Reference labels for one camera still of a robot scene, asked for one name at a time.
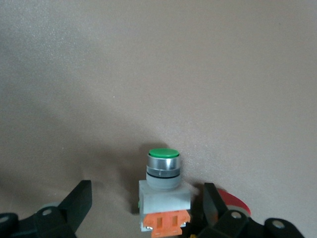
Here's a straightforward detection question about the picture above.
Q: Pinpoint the brown table mat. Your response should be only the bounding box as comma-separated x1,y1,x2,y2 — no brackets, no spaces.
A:
0,0,317,238

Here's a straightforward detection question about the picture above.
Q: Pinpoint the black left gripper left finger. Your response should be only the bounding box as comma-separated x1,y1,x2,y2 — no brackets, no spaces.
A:
0,180,93,238

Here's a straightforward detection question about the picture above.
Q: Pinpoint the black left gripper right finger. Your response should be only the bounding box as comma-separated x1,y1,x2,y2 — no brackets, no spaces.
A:
198,182,305,238

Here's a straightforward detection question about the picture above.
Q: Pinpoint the red push button switch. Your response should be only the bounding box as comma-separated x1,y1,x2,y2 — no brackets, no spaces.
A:
215,188,252,217

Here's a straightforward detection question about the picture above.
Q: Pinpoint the white orange switch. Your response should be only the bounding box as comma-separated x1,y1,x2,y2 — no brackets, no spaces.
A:
138,148,192,236

